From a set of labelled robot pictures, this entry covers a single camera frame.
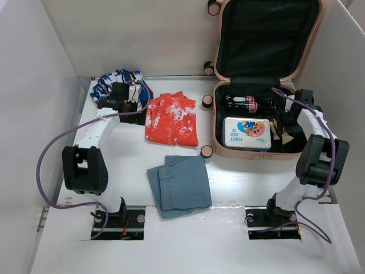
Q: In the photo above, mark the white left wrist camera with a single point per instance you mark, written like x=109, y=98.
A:
x=134, y=91

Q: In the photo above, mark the cola bottle red cap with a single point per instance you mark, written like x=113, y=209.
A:
x=249, y=99

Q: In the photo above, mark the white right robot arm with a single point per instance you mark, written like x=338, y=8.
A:
x=319, y=165

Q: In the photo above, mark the red white patterned garment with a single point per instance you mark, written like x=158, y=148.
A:
x=171, y=120

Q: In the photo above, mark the pink hard-shell suitcase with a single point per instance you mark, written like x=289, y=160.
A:
x=261, y=45

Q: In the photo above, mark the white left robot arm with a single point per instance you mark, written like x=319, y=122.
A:
x=84, y=169

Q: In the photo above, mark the white first aid tin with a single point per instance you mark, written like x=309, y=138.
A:
x=246, y=134

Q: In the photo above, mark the small cream cosmetic tube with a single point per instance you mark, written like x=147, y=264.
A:
x=273, y=128

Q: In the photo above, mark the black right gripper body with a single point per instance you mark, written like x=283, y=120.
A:
x=289, y=122

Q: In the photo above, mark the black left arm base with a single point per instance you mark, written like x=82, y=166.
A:
x=130, y=227

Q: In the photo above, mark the folded blue denim shorts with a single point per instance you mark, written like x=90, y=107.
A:
x=180, y=186

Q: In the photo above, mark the large cream cosmetic tube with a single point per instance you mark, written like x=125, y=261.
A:
x=286, y=138

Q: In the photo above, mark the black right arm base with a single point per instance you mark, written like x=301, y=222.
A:
x=262, y=227

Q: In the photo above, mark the blue white patterned garment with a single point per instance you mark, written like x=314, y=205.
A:
x=105, y=85

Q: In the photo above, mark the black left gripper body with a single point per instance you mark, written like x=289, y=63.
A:
x=137, y=118

